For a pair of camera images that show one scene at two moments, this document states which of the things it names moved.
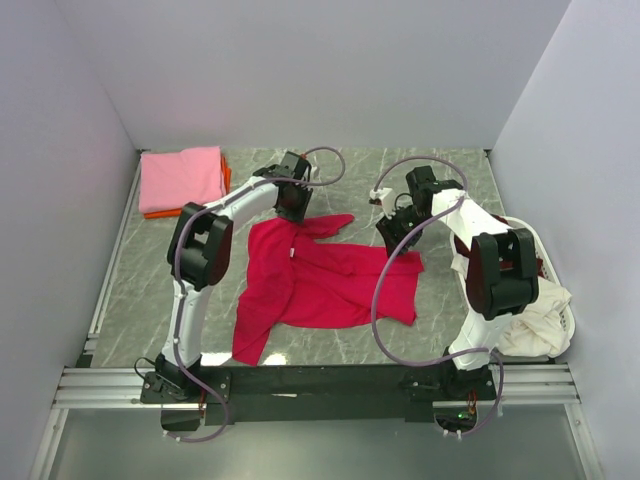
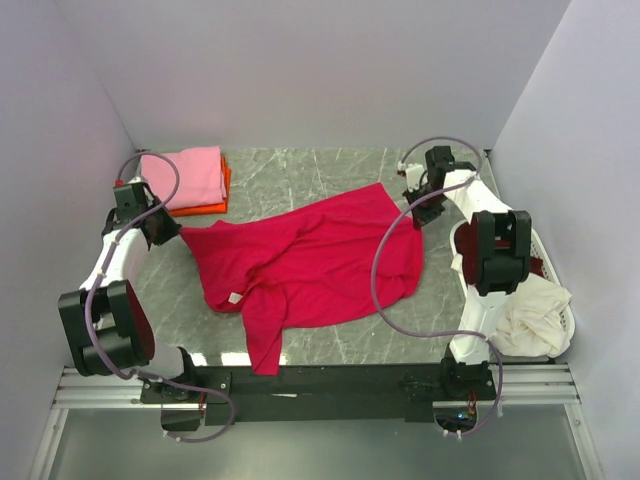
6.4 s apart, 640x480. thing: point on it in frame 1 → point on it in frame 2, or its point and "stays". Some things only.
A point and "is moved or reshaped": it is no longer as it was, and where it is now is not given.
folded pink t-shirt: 172,180 stays
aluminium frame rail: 104,383 stays
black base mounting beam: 317,394 stays
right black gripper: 388,229 → 422,217
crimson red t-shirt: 297,277 is moved or reshaped
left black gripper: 298,215 → 172,229
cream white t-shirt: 540,330 stays
